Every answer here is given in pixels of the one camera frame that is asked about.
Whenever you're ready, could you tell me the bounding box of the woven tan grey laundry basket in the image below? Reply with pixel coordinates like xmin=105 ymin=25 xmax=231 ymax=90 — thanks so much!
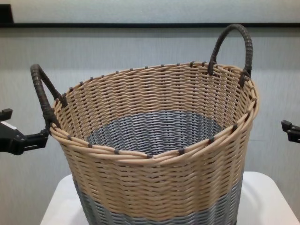
xmin=30 ymin=23 xmax=260 ymax=225

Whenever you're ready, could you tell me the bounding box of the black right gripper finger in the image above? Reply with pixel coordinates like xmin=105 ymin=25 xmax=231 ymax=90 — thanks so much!
xmin=286 ymin=130 xmax=300 ymax=143
xmin=281 ymin=120 xmax=300 ymax=131

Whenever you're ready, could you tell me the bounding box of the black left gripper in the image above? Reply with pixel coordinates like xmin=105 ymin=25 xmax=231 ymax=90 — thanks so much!
xmin=0 ymin=108 xmax=50 ymax=155

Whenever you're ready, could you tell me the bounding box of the white stand with rounded corners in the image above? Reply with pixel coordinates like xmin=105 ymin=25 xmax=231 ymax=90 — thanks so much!
xmin=41 ymin=171 xmax=300 ymax=225

